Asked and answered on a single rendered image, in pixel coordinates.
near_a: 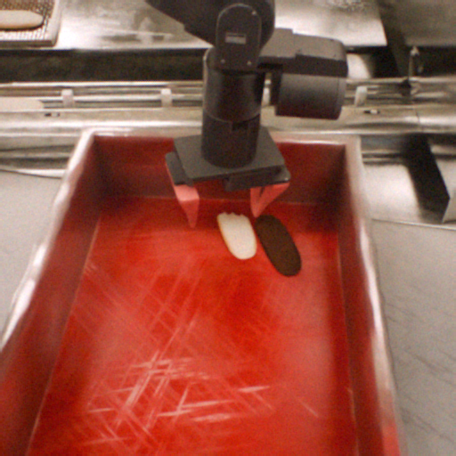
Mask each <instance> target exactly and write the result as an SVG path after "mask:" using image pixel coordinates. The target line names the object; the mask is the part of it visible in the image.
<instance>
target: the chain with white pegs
mask: <svg viewBox="0 0 456 456"><path fill-rule="evenodd" d="M367 93H368V91H367V88H366V87H357V90H356V96H355V102H354V104H343V105H364V103H366V99H367ZM161 97H162V106H132V107H165V108H176V106H172V102H171V92H170V89H162V93H161ZM61 98H62V99H63V102H64V106H65V107H44V108H83V107H76V106H75V103H74V99H73V93H72V90H63V92H61ZM268 104H269V88H264V96H263V103H262V106H271V105H268Z"/></svg>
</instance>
